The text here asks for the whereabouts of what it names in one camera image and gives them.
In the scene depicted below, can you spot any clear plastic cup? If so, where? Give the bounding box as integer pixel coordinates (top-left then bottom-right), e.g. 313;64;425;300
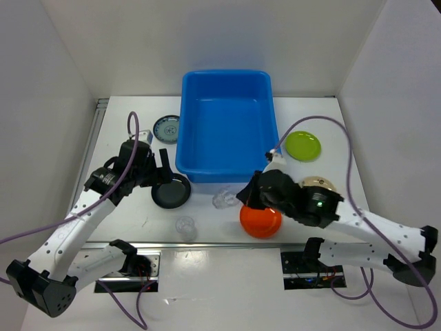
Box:
212;186;239;210
176;217;197;241

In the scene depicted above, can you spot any black round plate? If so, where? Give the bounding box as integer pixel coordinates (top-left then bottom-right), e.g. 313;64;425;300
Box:
151;173;192;210

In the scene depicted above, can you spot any orange round plate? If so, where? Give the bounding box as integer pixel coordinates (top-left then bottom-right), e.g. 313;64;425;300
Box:
239;205;283;239

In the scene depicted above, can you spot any blue patterned ceramic plate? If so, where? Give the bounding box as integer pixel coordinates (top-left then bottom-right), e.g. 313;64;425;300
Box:
153;115;180;144

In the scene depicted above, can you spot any lime green plate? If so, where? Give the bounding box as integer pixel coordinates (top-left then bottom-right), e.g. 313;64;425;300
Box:
285;131;322;162

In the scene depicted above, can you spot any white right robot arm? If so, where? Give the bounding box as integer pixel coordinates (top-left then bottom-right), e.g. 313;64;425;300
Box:
236;170;438;287

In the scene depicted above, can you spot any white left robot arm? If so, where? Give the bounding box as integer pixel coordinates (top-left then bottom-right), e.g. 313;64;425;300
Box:
6;140;173;318

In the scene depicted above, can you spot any blue plastic bin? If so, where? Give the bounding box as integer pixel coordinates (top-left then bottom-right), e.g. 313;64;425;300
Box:
175;70;279;183

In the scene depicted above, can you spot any beige plate right side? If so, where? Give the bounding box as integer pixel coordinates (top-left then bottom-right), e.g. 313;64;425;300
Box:
300;176;337;192

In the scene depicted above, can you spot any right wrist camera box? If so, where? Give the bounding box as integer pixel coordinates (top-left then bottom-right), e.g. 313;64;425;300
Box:
263;149;287;172

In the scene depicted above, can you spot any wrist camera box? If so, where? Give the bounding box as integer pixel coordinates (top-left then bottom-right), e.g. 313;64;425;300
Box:
263;149;287;172
132;130;153;146

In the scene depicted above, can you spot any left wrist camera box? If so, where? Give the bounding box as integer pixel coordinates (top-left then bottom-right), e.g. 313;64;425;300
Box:
132;130;153;146

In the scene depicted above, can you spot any aluminium frame rail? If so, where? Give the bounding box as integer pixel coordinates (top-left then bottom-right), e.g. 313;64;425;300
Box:
81;97;367;249

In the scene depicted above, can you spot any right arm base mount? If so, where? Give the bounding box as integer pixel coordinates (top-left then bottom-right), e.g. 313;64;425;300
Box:
280;251;347;290

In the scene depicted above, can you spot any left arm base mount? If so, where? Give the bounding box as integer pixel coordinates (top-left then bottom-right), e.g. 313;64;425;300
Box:
99;250;161;294

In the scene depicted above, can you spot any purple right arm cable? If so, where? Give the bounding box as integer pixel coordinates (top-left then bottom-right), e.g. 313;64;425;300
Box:
267;115;439;328

